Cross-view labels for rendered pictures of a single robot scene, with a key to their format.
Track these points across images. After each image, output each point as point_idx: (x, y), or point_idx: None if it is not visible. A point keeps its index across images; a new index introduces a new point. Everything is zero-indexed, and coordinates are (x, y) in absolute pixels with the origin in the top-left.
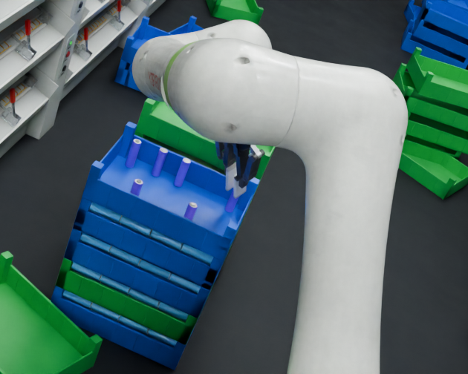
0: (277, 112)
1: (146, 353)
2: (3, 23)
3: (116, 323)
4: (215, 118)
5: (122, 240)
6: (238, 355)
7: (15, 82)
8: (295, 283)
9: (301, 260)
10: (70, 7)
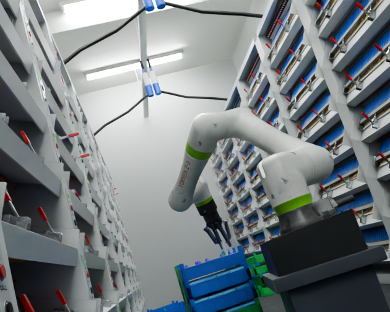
0: (221, 117)
1: None
2: (111, 264)
3: None
4: (210, 124)
5: (209, 287)
6: None
7: None
8: (281, 311)
9: (275, 310)
10: (121, 282)
